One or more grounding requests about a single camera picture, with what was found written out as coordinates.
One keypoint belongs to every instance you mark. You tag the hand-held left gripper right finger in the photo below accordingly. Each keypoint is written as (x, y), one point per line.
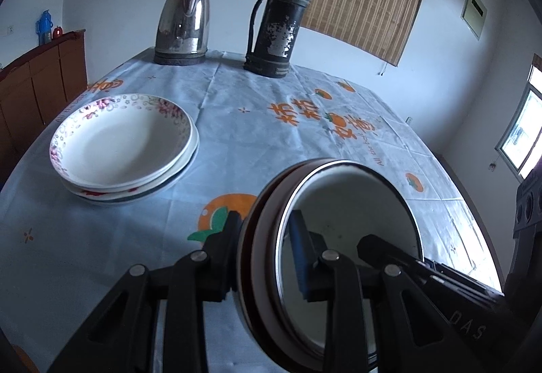
(298, 254)

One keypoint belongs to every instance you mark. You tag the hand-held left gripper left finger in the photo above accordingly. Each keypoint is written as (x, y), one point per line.
(220, 254)

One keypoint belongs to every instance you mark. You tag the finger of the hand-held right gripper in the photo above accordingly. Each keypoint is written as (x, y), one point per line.
(381, 250)

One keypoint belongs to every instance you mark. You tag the pink plastic bowl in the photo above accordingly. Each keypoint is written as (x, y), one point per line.
(260, 271)

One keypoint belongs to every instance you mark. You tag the white enamel bowl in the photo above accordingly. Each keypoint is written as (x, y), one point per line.
(347, 203)

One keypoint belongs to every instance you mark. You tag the white plate with red flowers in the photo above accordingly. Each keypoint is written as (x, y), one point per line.
(169, 176)

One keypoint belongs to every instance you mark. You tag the stainless steel bowl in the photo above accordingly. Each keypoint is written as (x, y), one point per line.
(262, 345)

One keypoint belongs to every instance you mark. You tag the blue patterned plate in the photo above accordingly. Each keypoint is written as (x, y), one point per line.
(139, 196)

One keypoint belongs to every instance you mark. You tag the white plate with purple flowers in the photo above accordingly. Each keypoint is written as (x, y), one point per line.
(123, 140)

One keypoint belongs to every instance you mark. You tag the light blue printed tablecloth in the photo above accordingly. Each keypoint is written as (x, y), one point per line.
(127, 237)

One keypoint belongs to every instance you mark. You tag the black worn thermos flask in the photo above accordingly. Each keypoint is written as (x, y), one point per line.
(277, 30)

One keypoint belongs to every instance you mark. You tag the stainless steel electric kettle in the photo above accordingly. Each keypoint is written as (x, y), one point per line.
(182, 25)

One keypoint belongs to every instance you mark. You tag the brown wooden sideboard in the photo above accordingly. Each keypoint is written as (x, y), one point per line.
(38, 85)

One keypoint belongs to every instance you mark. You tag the small red ornament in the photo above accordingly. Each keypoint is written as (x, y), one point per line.
(57, 32)

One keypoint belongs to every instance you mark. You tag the blue thermos bottle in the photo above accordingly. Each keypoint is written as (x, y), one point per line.
(43, 29)

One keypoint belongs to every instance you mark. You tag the window with white frame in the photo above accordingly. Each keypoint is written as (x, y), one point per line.
(523, 131)

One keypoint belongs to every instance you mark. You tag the wall electrical panel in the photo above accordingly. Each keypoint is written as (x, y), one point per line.
(474, 11)

